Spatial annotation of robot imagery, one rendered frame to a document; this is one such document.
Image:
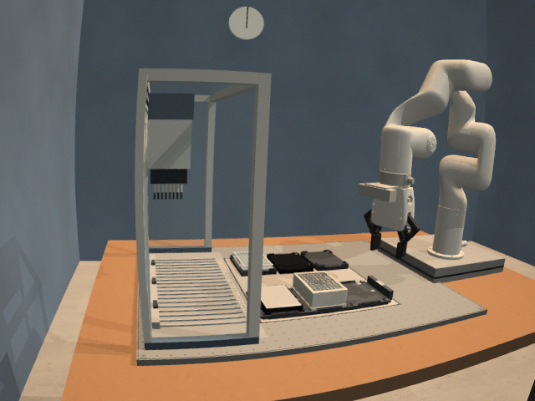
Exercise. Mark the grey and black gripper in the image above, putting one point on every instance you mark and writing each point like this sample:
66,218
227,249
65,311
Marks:
393,215

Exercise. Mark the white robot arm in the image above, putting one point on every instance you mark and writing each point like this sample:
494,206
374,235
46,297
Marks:
400,143

